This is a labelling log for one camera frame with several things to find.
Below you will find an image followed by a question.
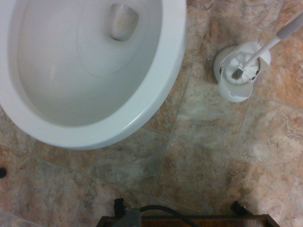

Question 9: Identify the white toilet brush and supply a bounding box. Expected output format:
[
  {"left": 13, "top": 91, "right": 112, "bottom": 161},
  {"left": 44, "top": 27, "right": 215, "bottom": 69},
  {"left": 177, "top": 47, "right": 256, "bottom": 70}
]
[{"left": 223, "top": 11, "right": 303, "bottom": 85}]

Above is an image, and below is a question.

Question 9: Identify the white toilet bowl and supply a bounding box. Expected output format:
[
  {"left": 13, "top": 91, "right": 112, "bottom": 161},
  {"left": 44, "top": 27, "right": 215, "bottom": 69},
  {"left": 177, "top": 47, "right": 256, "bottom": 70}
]
[{"left": 0, "top": 0, "right": 187, "bottom": 151}]

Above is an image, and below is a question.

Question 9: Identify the white toilet brush holder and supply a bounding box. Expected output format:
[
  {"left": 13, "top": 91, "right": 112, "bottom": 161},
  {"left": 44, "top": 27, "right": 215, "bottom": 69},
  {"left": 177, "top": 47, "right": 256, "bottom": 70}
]
[{"left": 212, "top": 41, "right": 272, "bottom": 103}]

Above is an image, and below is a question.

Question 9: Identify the black table caster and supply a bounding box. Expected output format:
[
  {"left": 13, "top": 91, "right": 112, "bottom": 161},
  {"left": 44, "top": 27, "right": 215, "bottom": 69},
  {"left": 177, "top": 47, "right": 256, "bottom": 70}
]
[
  {"left": 229, "top": 200, "right": 250, "bottom": 215},
  {"left": 113, "top": 198, "right": 126, "bottom": 218}
]

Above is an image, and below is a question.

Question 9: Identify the dark wooden table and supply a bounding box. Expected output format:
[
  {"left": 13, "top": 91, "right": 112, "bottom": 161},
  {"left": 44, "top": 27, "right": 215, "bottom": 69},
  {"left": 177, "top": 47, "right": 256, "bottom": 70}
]
[{"left": 96, "top": 213, "right": 282, "bottom": 227}]

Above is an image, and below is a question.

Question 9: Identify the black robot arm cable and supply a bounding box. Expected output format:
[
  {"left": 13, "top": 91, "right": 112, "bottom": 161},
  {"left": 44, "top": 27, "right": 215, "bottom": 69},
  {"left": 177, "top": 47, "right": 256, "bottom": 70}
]
[{"left": 122, "top": 204, "right": 191, "bottom": 227}]

